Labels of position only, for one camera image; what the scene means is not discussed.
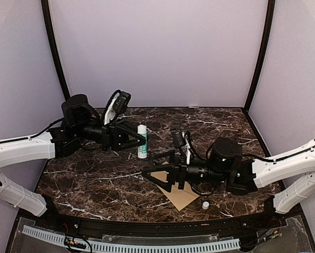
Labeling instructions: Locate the right black corner post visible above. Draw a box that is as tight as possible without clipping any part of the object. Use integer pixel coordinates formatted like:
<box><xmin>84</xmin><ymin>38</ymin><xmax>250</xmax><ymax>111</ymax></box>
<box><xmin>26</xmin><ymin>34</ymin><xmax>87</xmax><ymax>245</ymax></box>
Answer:
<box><xmin>243</xmin><ymin>0</ymin><xmax>276</xmax><ymax>113</ymax></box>

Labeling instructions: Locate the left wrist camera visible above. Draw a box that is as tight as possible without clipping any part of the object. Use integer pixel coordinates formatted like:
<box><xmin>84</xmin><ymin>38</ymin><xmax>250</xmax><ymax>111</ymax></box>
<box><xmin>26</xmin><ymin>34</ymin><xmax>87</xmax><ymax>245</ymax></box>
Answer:
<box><xmin>102</xmin><ymin>90</ymin><xmax>131</xmax><ymax>125</ymax></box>

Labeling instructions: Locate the black corner post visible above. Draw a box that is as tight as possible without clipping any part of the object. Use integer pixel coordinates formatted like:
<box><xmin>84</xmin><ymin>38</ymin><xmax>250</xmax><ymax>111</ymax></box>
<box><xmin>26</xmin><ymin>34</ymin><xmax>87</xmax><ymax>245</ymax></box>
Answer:
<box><xmin>40</xmin><ymin>0</ymin><xmax>71</xmax><ymax>101</ymax></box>
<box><xmin>243</xmin><ymin>0</ymin><xmax>276</xmax><ymax>113</ymax></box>

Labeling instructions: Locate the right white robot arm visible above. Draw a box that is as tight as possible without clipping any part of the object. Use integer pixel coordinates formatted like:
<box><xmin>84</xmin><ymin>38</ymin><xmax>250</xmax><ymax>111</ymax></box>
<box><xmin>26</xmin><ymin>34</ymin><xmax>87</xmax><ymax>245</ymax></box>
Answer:
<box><xmin>142</xmin><ymin>130</ymin><xmax>315</xmax><ymax>229</ymax></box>

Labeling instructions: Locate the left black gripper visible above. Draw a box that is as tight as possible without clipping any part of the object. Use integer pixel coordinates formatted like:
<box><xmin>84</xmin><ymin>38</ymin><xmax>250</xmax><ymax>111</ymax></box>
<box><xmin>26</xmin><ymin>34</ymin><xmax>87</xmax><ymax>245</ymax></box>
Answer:
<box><xmin>73</xmin><ymin>118</ymin><xmax>149</xmax><ymax>152</ymax></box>

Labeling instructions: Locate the left black corner post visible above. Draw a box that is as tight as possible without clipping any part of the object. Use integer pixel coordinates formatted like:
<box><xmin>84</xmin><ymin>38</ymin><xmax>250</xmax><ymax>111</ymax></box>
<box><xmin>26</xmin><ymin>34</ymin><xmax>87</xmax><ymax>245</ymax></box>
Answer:
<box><xmin>40</xmin><ymin>0</ymin><xmax>71</xmax><ymax>101</ymax></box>

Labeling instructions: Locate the white glue bottle cap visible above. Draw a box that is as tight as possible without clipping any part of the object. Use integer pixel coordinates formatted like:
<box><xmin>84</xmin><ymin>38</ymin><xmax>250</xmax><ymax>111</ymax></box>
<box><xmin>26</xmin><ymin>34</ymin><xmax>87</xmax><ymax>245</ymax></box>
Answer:
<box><xmin>202</xmin><ymin>201</ymin><xmax>209</xmax><ymax>210</ymax></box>

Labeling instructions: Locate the black front frame rail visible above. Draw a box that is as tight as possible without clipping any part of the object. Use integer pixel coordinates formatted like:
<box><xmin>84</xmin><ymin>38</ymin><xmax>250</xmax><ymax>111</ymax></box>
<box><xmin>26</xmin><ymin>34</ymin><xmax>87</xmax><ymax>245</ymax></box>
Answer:
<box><xmin>35</xmin><ymin>212</ymin><xmax>287</xmax><ymax>238</ymax></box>

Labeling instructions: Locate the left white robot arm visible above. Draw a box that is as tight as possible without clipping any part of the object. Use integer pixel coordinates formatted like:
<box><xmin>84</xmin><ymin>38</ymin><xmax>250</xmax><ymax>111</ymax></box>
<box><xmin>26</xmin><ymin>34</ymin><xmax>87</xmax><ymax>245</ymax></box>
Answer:
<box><xmin>0</xmin><ymin>90</ymin><xmax>146</xmax><ymax>230</ymax></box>

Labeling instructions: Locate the small white-capped glue bottle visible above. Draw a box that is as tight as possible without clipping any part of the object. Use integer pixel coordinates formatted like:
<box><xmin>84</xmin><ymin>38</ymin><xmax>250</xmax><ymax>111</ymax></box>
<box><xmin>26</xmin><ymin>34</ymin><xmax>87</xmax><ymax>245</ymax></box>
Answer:
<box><xmin>137</xmin><ymin>124</ymin><xmax>148</xmax><ymax>159</ymax></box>

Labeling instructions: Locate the white slotted cable duct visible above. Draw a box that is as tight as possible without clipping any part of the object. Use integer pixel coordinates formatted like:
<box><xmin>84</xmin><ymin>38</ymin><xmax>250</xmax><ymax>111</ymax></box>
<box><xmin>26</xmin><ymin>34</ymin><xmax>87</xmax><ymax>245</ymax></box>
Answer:
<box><xmin>22</xmin><ymin>225</ymin><xmax>241</xmax><ymax>252</ymax></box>

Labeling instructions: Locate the brown kraft envelope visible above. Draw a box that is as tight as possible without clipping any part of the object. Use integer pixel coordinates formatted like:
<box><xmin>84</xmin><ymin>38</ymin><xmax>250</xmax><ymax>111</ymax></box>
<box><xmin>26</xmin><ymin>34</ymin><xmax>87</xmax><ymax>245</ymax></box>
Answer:
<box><xmin>158</xmin><ymin>182</ymin><xmax>199</xmax><ymax>211</ymax></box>

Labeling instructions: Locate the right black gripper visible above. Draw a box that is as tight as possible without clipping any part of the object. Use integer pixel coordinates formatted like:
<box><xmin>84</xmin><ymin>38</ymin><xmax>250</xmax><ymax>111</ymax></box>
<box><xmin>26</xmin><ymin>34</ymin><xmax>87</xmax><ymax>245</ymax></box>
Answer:
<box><xmin>141</xmin><ymin>149</ymin><xmax>228</xmax><ymax>192</ymax></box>

